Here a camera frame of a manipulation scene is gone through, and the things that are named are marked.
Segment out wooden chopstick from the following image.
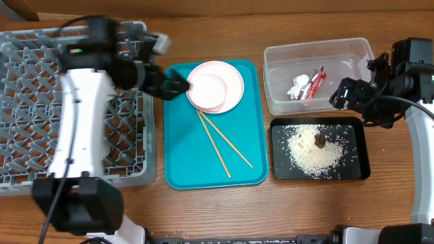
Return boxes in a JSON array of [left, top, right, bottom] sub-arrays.
[[196, 109, 231, 179], [196, 110, 254, 168]]

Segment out pink bowl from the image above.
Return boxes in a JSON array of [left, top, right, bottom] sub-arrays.
[[187, 74, 228, 110]]

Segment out red snack wrapper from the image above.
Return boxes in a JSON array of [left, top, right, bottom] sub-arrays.
[[298, 66, 327, 100]]

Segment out large white round plate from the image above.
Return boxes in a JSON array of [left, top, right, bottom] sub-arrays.
[[189, 61, 244, 114]]

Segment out rice and food scraps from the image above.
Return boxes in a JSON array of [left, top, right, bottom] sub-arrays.
[[271, 124, 361, 180]]

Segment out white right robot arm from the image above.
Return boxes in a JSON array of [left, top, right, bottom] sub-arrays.
[[327, 37, 433, 243]]

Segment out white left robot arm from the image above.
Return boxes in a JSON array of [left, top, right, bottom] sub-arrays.
[[31, 16, 190, 243]]

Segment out clear plastic waste bin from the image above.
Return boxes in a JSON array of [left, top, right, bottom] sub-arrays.
[[263, 37, 374, 115]]

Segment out grey plastic dishwasher rack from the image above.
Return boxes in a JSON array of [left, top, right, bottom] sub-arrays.
[[1, 26, 157, 196]]

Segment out black rectangular tray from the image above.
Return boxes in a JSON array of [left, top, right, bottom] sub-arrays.
[[270, 117, 370, 180]]

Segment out teal plastic serving tray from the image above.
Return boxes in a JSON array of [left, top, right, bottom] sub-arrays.
[[163, 60, 269, 190]]

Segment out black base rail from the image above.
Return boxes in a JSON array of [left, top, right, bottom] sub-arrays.
[[145, 225, 384, 244]]

